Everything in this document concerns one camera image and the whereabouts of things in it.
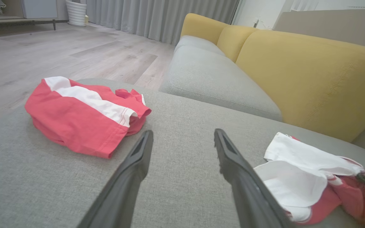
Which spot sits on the red and white shirt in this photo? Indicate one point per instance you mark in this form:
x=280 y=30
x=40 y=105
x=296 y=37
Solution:
x=293 y=186

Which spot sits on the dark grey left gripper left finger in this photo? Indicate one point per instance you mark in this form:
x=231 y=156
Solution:
x=122 y=196

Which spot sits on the grey pleated curtain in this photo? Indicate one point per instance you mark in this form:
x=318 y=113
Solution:
x=157 y=15

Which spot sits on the white ribbed basket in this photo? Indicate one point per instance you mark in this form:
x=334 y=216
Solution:
x=75 y=14

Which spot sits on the red shorts with white stripes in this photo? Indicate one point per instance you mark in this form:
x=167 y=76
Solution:
x=74 y=126

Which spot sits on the grey sofa seat cushion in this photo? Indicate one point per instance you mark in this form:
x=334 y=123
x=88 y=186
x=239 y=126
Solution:
x=195 y=42

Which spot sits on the white cabinet box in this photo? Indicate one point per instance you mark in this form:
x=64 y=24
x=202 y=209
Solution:
x=40 y=8

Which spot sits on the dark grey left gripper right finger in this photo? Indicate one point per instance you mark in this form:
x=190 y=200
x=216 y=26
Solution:
x=252 y=202

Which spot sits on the low wooden cabinet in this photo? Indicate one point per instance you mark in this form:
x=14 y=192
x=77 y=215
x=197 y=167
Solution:
x=5 y=21

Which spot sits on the white wall socket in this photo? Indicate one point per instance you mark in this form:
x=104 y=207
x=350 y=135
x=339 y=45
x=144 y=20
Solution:
x=256 y=23

